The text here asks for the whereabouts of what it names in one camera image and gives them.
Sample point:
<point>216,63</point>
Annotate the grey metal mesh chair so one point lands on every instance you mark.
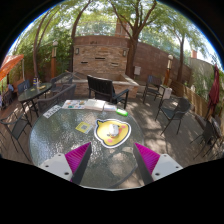
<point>18,128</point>

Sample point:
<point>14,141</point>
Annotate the thick white book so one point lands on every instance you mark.
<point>94,104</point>

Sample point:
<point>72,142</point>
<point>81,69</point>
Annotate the black metal patio chair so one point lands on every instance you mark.
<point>208,133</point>

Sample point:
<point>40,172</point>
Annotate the grey wall box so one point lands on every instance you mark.
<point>137,70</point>

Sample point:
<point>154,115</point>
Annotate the grey wicker chair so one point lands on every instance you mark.
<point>56,98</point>

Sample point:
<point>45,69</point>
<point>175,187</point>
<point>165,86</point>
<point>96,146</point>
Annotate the wall lantern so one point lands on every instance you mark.
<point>77,51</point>
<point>124,53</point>

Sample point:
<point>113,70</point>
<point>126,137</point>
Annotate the white license plate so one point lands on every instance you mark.
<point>52,111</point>

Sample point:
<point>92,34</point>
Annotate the yellow duck-shaped mouse pad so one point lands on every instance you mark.
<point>101,133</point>

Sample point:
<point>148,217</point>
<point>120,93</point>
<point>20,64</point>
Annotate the bottle on patio table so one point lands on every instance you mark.
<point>35,82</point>

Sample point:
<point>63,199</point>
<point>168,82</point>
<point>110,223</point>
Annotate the black mesh armchair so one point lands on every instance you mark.
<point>180,110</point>

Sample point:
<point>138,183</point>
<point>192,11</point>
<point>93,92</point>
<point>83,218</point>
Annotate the dark wicker chair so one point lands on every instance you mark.
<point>63,79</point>

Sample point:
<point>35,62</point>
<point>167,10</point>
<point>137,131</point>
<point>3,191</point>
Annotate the green plastic case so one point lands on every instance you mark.
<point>122,112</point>

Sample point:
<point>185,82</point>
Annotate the leaning thin tree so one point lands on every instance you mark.
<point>37,50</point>

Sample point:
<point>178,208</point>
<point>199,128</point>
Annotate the orange patio umbrella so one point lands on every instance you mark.
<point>10,63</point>

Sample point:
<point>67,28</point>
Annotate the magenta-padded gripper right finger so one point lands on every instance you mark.
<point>166,165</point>

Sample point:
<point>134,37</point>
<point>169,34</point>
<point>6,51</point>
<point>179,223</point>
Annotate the white bin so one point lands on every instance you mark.
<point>166,92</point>

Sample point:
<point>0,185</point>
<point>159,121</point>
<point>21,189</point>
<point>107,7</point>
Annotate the dark round patio table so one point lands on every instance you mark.
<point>33,93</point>

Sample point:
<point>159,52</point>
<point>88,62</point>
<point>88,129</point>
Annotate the person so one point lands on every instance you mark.
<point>10,87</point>

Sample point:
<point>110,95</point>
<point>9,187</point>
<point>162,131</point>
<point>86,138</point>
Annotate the slim curved tree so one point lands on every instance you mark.
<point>74,40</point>

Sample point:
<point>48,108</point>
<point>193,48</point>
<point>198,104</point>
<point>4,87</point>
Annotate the wooden lamp post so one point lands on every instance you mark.
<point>54,60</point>
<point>169,70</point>

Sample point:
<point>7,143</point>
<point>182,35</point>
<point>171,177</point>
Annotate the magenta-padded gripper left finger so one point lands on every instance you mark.
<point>55,164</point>

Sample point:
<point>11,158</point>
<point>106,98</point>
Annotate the black wooden slat chair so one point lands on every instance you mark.
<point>100,86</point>

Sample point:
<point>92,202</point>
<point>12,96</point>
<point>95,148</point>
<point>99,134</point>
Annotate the blue-backed chair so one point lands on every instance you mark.
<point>23,86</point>

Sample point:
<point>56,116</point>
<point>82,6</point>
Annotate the yellow code card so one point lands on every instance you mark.
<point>84,127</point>

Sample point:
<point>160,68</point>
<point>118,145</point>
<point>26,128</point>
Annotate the dark slatted metal chair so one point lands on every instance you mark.
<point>154,81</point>

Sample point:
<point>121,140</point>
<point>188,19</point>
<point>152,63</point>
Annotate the thin white-blue book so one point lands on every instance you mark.
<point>110,107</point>

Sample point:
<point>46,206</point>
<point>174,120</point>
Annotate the tree with forked trunk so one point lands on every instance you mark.
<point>131,53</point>

